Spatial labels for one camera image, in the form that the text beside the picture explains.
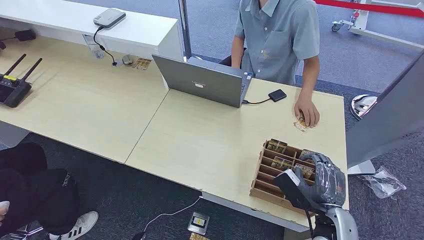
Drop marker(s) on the crumpled clear plastic bag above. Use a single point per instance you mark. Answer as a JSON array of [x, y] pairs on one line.
[[384, 182]]

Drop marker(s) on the white counter shelf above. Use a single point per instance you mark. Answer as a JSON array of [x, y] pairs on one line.
[[139, 31]]

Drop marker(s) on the metal pole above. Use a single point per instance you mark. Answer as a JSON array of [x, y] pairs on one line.
[[185, 30]]

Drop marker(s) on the person's left forearm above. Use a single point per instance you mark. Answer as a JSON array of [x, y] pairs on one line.
[[309, 76]]

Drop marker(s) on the black power adapter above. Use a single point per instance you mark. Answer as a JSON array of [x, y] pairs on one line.
[[25, 35]]

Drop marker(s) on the white wheeled frame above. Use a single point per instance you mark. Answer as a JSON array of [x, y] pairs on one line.
[[361, 24]]

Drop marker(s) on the person's left hand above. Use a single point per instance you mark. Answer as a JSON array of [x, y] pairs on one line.
[[308, 109]]

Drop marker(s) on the red barrier belt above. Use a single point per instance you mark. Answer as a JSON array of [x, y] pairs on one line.
[[381, 8]]

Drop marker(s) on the white sneaker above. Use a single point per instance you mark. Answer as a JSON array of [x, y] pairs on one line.
[[79, 227]]

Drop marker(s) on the gold card on floor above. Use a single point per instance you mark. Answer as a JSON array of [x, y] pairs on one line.
[[198, 236]]

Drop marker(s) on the black plug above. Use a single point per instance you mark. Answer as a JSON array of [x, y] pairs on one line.
[[139, 236]]

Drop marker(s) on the grey laptop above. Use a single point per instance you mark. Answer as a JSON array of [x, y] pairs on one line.
[[202, 81]]

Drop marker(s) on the seated person in black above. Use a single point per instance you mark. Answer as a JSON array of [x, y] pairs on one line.
[[36, 192]]

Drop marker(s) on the wooden card organizer tray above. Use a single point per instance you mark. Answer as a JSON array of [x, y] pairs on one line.
[[265, 180]]

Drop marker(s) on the person's right forearm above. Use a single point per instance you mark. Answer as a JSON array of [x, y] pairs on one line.
[[236, 51]]

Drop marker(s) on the grey router box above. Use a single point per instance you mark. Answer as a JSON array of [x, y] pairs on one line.
[[109, 18]]

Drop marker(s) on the black white wrist camera box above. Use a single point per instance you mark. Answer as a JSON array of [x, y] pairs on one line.
[[291, 188]]

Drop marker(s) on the seated person's hand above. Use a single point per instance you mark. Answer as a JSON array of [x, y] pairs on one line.
[[3, 212]]

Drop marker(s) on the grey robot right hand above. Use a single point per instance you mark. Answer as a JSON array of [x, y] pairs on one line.
[[329, 185]]

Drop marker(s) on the gold cards pile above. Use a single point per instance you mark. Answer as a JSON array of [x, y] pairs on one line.
[[299, 125]]

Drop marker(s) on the grey monitor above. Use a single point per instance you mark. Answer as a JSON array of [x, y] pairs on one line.
[[387, 119]]

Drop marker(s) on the chrome round base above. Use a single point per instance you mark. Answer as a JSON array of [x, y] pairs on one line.
[[361, 106]]

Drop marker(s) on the black remote controller with antennas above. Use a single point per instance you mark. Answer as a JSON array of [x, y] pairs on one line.
[[13, 89]]

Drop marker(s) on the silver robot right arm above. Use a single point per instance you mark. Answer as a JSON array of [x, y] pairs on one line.
[[342, 223]]

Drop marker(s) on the black external drive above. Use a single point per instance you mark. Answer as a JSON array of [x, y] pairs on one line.
[[277, 95]]

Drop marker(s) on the grey device with yellow label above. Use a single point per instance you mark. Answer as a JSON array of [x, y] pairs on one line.
[[198, 223]]

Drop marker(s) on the gold cards stack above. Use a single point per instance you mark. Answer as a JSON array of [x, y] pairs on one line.
[[142, 64]]

